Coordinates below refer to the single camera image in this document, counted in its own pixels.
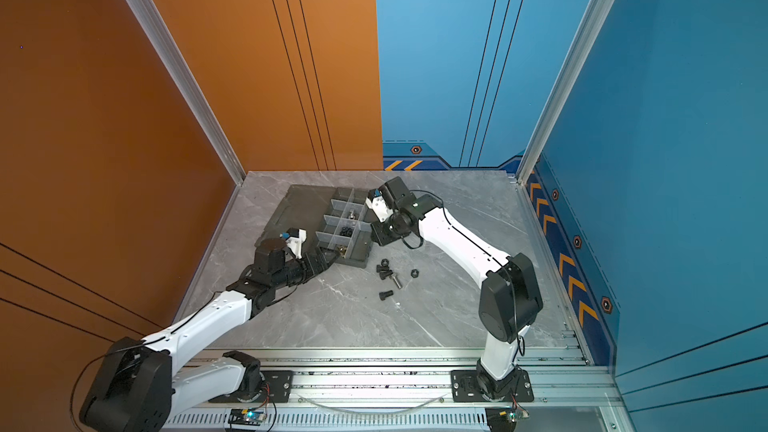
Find grey plastic organizer box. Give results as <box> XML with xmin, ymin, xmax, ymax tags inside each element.
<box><xmin>259</xmin><ymin>185</ymin><xmax>376</xmax><ymax>268</ymax></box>

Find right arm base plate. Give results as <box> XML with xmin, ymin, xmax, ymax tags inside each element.
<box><xmin>450</xmin><ymin>367</ymin><xmax>535</xmax><ymax>403</ymax></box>

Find right aluminium corner post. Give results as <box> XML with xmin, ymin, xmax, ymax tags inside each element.
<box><xmin>515</xmin><ymin>0</ymin><xmax>615</xmax><ymax>186</ymax></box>

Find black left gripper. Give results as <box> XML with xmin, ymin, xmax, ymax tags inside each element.
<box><xmin>272</xmin><ymin>247</ymin><xmax>340</xmax><ymax>293</ymax></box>

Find aluminium front rail frame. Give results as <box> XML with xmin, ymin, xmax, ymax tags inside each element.
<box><xmin>107</xmin><ymin>344</ymin><xmax>637</xmax><ymax>432</ymax></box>

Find right circuit board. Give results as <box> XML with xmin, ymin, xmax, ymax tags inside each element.
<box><xmin>485</xmin><ymin>407</ymin><xmax>530</xmax><ymax>432</ymax></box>

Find left green circuit board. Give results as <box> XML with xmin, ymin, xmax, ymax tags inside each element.
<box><xmin>227</xmin><ymin>408</ymin><xmax>268</xmax><ymax>428</ymax></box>

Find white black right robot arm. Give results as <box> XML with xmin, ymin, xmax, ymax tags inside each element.
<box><xmin>366</xmin><ymin>190</ymin><xmax>544</xmax><ymax>401</ymax></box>

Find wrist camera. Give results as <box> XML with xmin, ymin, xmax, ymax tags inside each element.
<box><xmin>365</xmin><ymin>177</ymin><xmax>415</xmax><ymax>222</ymax></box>
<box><xmin>280</xmin><ymin>228</ymin><xmax>307</xmax><ymax>259</ymax></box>

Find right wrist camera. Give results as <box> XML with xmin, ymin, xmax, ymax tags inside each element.
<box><xmin>365</xmin><ymin>177</ymin><xmax>415</xmax><ymax>222</ymax></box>

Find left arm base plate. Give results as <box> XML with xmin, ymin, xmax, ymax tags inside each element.
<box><xmin>209</xmin><ymin>370</ymin><xmax>294</xmax><ymax>405</ymax></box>

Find large black bolt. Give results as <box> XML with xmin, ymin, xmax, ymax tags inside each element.
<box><xmin>376</xmin><ymin>259</ymin><xmax>393</xmax><ymax>280</ymax></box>

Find left aluminium corner post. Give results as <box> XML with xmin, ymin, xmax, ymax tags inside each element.
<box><xmin>125</xmin><ymin>0</ymin><xmax>246</xmax><ymax>186</ymax></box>

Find aluminium corner post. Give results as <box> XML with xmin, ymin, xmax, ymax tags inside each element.
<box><xmin>125</xmin><ymin>0</ymin><xmax>246</xmax><ymax>186</ymax></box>
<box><xmin>515</xmin><ymin>0</ymin><xmax>615</xmax><ymax>186</ymax></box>

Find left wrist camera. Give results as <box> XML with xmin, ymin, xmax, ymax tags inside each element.
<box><xmin>280</xmin><ymin>228</ymin><xmax>307</xmax><ymax>259</ymax></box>

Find silver hex bolt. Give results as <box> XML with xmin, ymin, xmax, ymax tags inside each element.
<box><xmin>390</xmin><ymin>275</ymin><xmax>403</xmax><ymax>289</ymax></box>

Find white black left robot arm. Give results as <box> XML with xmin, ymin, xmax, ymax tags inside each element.
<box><xmin>71</xmin><ymin>235</ymin><xmax>341</xmax><ymax>431</ymax></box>

